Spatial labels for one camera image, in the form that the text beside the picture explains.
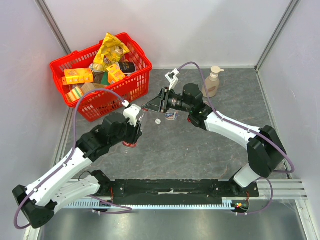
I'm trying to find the orange box small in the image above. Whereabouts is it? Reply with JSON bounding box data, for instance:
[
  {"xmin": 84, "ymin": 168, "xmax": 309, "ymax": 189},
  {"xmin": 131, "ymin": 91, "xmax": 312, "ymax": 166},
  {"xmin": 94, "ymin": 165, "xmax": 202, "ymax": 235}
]
[{"xmin": 106, "ymin": 64, "xmax": 126, "ymax": 85}]

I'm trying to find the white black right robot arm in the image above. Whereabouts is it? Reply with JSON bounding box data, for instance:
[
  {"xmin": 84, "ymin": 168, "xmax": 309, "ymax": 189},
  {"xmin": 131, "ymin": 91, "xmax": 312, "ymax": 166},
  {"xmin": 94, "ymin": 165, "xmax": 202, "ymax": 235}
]
[{"xmin": 142, "ymin": 83, "xmax": 286, "ymax": 197}]

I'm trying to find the clear bottle red label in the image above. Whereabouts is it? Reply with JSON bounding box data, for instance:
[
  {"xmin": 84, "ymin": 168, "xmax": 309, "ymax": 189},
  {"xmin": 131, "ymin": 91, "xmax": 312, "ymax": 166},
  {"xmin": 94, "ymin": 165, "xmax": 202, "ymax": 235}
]
[{"xmin": 122, "ymin": 108, "xmax": 147, "ymax": 149}]

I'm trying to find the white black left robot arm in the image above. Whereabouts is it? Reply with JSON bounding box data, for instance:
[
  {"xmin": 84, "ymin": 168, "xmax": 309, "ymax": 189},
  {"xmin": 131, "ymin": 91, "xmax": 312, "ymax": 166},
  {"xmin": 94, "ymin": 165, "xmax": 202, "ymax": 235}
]
[{"xmin": 12, "ymin": 112, "xmax": 144, "ymax": 229}]

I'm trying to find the beige pump soap bottle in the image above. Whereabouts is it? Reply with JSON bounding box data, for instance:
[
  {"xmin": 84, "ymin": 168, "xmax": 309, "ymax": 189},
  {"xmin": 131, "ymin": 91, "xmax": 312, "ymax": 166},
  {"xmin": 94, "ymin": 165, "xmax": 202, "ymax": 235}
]
[{"xmin": 202, "ymin": 66, "xmax": 225, "ymax": 98}]

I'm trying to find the white slotted cable duct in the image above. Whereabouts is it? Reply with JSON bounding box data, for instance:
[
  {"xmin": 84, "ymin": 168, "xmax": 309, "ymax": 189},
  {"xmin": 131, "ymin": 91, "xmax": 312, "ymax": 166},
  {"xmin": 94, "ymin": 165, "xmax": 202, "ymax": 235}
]
[{"xmin": 67, "ymin": 197, "xmax": 241, "ymax": 210}]

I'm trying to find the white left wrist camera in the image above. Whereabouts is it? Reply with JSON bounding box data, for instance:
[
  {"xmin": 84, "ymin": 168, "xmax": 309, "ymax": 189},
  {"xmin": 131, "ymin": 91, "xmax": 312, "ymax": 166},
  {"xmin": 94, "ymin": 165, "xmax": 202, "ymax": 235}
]
[{"xmin": 121, "ymin": 100, "xmax": 142, "ymax": 127}]

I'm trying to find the orange box large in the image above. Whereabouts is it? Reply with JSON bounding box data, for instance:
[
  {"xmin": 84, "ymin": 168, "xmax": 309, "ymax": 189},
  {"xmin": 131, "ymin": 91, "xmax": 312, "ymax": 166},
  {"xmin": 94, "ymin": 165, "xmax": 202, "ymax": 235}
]
[{"xmin": 62, "ymin": 68, "xmax": 94, "ymax": 85}]

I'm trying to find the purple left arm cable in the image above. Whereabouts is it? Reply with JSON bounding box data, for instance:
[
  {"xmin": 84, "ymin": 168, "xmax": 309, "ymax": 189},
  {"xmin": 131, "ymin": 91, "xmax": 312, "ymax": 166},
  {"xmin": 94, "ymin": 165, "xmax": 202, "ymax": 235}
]
[{"xmin": 13, "ymin": 88, "xmax": 133, "ymax": 230}]

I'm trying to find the red plastic shopping basket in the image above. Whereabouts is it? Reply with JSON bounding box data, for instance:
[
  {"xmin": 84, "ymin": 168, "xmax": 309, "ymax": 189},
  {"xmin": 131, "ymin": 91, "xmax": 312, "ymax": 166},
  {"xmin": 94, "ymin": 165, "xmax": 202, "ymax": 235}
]
[{"xmin": 50, "ymin": 32, "xmax": 152, "ymax": 122}]

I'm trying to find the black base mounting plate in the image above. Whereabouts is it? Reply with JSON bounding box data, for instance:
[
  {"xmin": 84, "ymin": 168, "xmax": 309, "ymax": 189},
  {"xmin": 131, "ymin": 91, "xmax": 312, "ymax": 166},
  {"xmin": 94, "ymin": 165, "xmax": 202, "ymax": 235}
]
[{"xmin": 96, "ymin": 179, "xmax": 260, "ymax": 206}]

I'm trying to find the white bottle cap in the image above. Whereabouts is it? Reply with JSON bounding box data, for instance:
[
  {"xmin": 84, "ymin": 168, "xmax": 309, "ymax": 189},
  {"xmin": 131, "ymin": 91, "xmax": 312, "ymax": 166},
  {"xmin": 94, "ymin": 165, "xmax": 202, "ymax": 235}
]
[{"xmin": 155, "ymin": 118, "xmax": 161, "ymax": 125}]

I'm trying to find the wooden block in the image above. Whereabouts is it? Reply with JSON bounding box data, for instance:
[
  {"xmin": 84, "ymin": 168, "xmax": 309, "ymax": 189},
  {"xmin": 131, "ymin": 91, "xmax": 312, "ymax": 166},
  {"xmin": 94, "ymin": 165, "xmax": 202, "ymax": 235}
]
[{"xmin": 80, "ymin": 82, "xmax": 107, "ymax": 95}]

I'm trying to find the clear bottle blue label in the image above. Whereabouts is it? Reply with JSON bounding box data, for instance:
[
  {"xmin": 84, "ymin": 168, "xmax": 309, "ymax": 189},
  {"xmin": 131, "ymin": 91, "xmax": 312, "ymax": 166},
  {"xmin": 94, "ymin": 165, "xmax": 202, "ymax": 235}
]
[{"xmin": 164, "ymin": 109, "xmax": 179, "ymax": 121}]

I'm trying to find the yellow snack bag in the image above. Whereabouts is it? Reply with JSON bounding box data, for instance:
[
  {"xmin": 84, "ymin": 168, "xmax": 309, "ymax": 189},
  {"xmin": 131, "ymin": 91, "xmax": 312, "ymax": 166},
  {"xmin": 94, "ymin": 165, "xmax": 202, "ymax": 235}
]
[{"xmin": 92, "ymin": 32, "xmax": 130, "ymax": 72}]

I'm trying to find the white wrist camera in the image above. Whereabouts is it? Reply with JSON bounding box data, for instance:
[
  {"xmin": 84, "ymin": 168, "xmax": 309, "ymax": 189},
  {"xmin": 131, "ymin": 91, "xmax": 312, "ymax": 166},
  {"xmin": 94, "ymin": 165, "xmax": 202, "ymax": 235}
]
[
  {"xmin": 121, "ymin": 100, "xmax": 142, "ymax": 127},
  {"xmin": 165, "ymin": 68, "xmax": 180, "ymax": 91}
]

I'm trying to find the striped sponge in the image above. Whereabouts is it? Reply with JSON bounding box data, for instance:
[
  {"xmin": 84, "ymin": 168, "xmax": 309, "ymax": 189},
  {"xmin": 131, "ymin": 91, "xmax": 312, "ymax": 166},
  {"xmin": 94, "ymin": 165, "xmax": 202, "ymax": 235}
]
[{"xmin": 66, "ymin": 86, "xmax": 84, "ymax": 103}]

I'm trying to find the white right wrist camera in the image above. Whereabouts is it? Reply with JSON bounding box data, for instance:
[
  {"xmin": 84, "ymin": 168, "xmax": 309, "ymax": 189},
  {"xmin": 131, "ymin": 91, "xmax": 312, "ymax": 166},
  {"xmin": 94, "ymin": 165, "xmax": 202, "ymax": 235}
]
[{"xmin": 165, "ymin": 68, "xmax": 180, "ymax": 91}]

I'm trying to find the black can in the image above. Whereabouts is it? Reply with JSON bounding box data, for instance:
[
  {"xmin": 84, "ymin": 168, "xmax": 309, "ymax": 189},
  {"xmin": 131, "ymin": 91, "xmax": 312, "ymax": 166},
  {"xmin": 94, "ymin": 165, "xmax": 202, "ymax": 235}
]
[{"xmin": 116, "ymin": 61, "xmax": 137, "ymax": 75}]

